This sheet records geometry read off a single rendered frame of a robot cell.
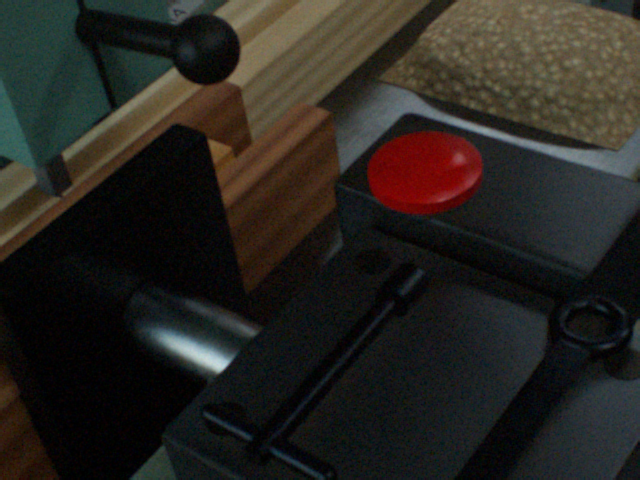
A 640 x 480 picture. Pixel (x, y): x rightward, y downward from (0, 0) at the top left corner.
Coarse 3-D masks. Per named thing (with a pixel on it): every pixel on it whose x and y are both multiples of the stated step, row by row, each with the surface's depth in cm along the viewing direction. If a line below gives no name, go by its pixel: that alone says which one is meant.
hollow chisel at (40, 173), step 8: (56, 160) 41; (40, 168) 41; (48, 168) 41; (56, 168) 41; (64, 168) 41; (40, 176) 41; (48, 176) 41; (56, 176) 41; (64, 176) 42; (40, 184) 42; (48, 184) 41; (56, 184) 41; (64, 184) 42; (72, 184) 42; (48, 192) 42; (56, 192) 42
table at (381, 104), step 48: (432, 0) 58; (384, 48) 56; (336, 96) 53; (384, 96) 52; (528, 144) 48; (576, 144) 48; (624, 144) 48; (336, 240) 45; (288, 288) 44; (192, 384) 41; (144, 432) 39
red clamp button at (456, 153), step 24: (408, 144) 29; (432, 144) 29; (456, 144) 29; (384, 168) 29; (408, 168) 28; (432, 168) 28; (456, 168) 28; (480, 168) 28; (384, 192) 28; (408, 192) 28; (432, 192) 28; (456, 192) 28
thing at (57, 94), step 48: (0, 0) 31; (48, 0) 32; (96, 0) 34; (144, 0) 36; (0, 48) 32; (48, 48) 33; (96, 48) 34; (0, 96) 33; (48, 96) 34; (96, 96) 35; (0, 144) 35; (48, 144) 34
